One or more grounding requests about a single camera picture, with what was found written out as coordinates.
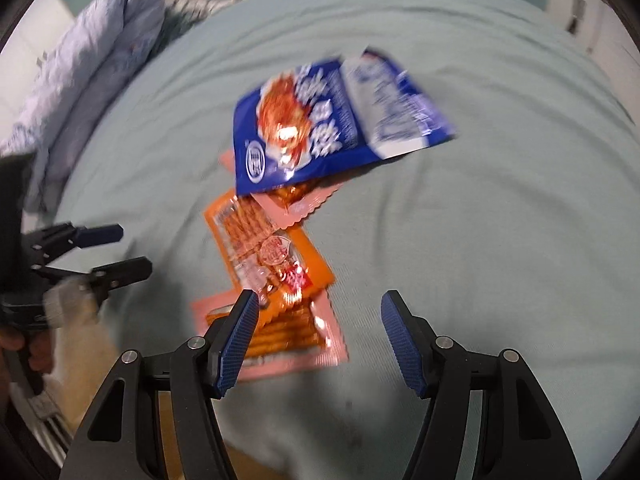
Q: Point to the clear plastic bag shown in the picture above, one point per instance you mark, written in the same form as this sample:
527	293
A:
75	310

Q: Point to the white cabinet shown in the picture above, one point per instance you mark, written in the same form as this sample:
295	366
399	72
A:
600	20

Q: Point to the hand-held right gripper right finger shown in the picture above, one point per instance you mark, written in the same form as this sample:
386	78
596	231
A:
400	345

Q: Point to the light blue floral quilt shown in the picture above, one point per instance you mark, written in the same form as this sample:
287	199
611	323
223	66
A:
90	70

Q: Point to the orange spicy strip packet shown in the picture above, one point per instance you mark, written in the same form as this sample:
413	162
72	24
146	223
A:
260	245

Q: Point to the person's left hand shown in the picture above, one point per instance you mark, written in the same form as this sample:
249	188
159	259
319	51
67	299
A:
20	345

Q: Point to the cardboard box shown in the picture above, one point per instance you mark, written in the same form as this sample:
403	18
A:
245	465

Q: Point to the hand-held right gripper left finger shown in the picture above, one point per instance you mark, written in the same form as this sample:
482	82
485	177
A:
235	345

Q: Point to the light green bed sheet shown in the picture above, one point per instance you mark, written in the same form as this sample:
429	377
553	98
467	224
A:
475	235

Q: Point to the large blue snack bag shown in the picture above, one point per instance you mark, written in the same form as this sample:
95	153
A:
320	125

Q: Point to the floral patterned cloth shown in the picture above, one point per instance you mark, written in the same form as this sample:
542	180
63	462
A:
210	7

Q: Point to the pink spicy strip packet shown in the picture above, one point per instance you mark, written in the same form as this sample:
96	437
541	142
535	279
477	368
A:
300	340
227	161
295	207

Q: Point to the white wardrobe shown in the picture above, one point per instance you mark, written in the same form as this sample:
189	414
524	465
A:
30	60

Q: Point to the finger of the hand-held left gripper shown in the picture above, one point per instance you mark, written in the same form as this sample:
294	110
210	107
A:
125	270
97	236

